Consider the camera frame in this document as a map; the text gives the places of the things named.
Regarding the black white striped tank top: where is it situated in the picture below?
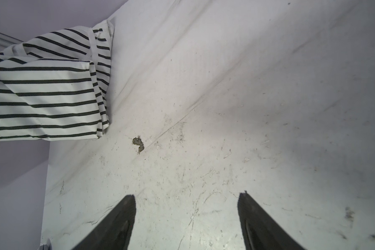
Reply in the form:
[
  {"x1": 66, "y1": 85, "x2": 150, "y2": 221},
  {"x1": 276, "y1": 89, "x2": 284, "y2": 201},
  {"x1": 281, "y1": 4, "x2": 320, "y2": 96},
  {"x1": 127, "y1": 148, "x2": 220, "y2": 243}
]
[{"x1": 0, "y1": 20, "x2": 114, "y2": 141}]

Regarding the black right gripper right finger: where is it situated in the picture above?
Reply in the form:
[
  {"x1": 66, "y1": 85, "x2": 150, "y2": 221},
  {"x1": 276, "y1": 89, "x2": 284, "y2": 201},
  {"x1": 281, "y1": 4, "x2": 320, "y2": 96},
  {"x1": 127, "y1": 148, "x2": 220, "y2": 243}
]
[{"x1": 237, "y1": 192, "x2": 304, "y2": 250}]

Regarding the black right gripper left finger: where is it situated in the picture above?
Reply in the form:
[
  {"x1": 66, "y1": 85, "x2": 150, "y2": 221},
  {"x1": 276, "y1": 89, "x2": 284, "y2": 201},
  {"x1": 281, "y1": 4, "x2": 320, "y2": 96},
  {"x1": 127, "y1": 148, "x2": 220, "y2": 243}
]
[{"x1": 74, "y1": 195, "x2": 136, "y2": 250}]

